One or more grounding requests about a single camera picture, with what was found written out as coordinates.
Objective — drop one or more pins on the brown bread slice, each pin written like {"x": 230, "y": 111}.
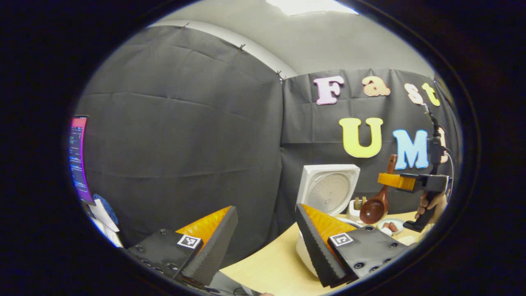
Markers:
{"x": 360, "y": 201}

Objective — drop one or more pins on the computer monitor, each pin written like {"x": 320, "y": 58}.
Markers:
{"x": 78, "y": 160}

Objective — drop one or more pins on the black backdrop cloth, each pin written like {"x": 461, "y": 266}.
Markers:
{"x": 185, "y": 144}

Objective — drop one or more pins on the white toaster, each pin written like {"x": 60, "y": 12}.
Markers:
{"x": 353, "y": 212}

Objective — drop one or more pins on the white rice cooker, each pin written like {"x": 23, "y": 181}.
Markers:
{"x": 328, "y": 189}

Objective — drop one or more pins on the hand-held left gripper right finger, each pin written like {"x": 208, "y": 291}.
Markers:
{"x": 316, "y": 246}

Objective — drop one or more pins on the blue cloth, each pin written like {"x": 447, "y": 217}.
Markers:
{"x": 107, "y": 207}

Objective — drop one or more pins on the white papers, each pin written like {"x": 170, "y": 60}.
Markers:
{"x": 98, "y": 214}

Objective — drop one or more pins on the bright ceiling light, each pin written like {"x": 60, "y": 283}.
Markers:
{"x": 312, "y": 6}

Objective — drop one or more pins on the brown wooden spoon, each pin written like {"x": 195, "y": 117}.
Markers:
{"x": 372, "y": 211}

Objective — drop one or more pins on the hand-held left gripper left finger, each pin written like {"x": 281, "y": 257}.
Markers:
{"x": 213, "y": 250}

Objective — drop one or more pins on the sliced red meat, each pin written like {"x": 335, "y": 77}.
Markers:
{"x": 390, "y": 226}

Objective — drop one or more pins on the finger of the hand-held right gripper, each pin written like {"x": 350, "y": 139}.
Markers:
{"x": 394, "y": 181}

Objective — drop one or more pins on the pale green plate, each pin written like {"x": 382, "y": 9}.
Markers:
{"x": 401, "y": 225}

